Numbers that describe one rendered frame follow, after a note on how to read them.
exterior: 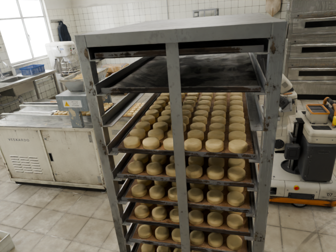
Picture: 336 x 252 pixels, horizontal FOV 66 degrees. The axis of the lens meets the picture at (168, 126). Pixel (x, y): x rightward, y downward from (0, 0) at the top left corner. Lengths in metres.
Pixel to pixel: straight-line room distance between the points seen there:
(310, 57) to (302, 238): 3.81
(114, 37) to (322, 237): 2.44
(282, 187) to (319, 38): 3.54
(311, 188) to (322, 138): 0.51
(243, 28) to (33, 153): 2.97
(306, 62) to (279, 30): 5.12
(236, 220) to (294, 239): 1.77
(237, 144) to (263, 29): 0.30
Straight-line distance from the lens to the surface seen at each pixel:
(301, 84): 5.81
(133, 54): 0.65
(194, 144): 0.73
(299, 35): 5.54
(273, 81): 0.62
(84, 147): 2.88
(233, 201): 0.82
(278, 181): 2.76
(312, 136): 2.57
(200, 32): 0.60
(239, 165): 0.81
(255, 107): 0.80
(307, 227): 2.78
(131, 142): 0.77
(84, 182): 3.15
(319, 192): 2.85
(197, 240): 0.95
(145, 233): 0.98
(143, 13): 7.10
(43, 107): 3.59
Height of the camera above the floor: 1.86
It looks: 24 degrees down
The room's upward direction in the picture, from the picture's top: 5 degrees counter-clockwise
